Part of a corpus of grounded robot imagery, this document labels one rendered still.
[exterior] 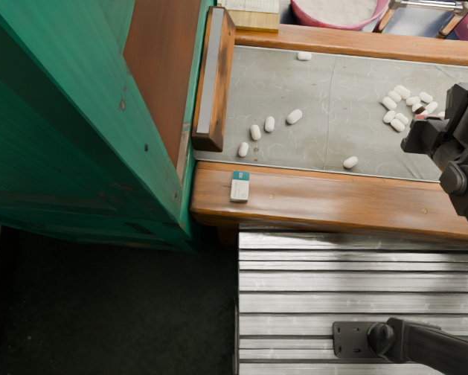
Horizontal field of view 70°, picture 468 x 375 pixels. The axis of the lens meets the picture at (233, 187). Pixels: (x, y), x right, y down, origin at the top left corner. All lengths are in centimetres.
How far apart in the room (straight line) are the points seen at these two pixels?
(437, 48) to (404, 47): 8
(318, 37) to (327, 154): 29
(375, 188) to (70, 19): 65
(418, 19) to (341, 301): 78
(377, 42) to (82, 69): 79
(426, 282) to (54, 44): 82
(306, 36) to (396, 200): 43
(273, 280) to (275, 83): 45
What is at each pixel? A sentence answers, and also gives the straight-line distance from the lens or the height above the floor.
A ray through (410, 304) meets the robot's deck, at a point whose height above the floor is 67.
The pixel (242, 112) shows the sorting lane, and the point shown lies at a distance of 78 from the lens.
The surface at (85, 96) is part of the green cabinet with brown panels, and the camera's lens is 22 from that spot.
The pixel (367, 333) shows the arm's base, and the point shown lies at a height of 68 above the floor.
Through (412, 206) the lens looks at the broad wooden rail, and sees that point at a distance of 78.
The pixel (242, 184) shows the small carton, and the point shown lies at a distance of 67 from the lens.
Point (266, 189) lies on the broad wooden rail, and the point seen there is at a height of 76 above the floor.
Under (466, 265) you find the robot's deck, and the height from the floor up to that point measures 67.
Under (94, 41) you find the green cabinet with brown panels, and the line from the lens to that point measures 23.
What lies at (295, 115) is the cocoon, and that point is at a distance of 77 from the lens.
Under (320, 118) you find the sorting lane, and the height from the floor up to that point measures 74.
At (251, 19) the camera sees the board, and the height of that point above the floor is 78.
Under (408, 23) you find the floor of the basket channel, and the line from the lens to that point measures 113.
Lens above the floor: 143
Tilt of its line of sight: 75 degrees down
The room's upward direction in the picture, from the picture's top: 4 degrees clockwise
